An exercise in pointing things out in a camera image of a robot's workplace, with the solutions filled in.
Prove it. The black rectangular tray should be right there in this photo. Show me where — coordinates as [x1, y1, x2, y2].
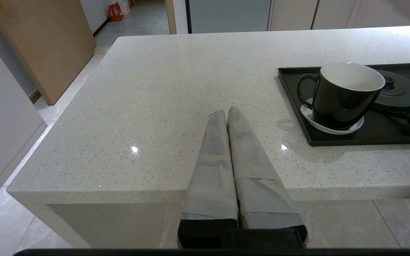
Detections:
[278, 63, 410, 147]

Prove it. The round white coaster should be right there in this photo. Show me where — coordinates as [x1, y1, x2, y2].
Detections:
[300, 98, 364, 135]

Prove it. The red bag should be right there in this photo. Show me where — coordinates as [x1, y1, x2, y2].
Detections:
[108, 3, 123, 22]

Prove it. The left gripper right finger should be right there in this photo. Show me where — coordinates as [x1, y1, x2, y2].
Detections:
[227, 106, 308, 248]

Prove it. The brown wooden door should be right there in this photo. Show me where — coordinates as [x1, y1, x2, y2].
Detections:
[0, 0, 97, 105]

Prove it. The grey sink base cabinet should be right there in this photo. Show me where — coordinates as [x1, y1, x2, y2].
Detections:
[269, 0, 356, 31]

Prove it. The tall grey cabinet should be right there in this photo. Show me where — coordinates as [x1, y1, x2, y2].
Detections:
[186, 0, 272, 34]

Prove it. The white side cabinet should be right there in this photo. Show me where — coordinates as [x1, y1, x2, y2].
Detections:
[0, 25, 48, 215]

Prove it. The grey counter drawer cabinet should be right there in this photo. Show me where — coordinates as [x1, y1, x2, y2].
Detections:
[347, 0, 410, 28]

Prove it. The black round kettle base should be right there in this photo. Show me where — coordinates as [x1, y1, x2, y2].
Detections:
[368, 70, 410, 111]

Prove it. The black cup white inside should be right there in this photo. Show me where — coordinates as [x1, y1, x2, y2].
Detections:
[296, 62, 386, 130]

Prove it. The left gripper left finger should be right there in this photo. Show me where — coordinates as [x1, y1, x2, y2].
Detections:
[177, 110, 239, 248]

